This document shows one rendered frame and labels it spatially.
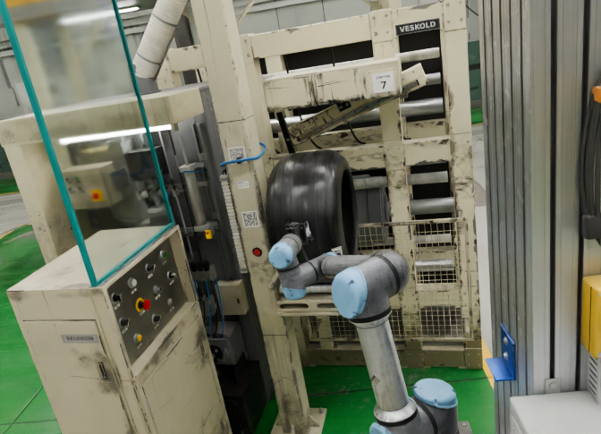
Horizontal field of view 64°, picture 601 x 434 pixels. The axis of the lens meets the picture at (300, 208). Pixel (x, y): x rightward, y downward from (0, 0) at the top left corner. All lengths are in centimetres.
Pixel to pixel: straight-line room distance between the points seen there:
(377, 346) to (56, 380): 125
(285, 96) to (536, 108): 155
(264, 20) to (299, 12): 77
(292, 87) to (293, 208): 60
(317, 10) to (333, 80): 903
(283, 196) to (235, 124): 37
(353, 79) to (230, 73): 53
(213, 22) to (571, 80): 148
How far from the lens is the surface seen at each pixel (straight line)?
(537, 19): 82
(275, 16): 1124
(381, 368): 132
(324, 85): 219
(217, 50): 204
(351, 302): 121
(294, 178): 193
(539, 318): 96
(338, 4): 1120
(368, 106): 231
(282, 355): 247
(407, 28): 245
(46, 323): 195
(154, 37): 247
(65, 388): 209
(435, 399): 146
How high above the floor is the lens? 190
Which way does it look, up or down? 18 degrees down
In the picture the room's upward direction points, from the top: 10 degrees counter-clockwise
